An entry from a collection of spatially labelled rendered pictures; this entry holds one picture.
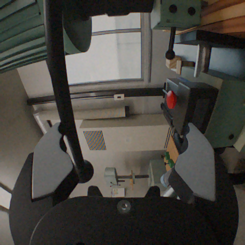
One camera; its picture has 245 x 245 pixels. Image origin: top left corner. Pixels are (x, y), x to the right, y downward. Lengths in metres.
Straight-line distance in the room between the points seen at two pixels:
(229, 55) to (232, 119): 0.12
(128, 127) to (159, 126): 0.41
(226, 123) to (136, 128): 1.38
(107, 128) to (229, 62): 1.46
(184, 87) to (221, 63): 0.13
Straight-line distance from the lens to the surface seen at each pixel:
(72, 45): 0.21
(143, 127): 1.55
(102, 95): 1.56
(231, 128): 0.26
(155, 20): 0.23
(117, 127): 1.54
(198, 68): 0.24
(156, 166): 2.27
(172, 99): 0.19
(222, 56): 0.29
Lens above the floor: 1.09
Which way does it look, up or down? 3 degrees up
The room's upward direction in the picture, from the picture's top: 92 degrees counter-clockwise
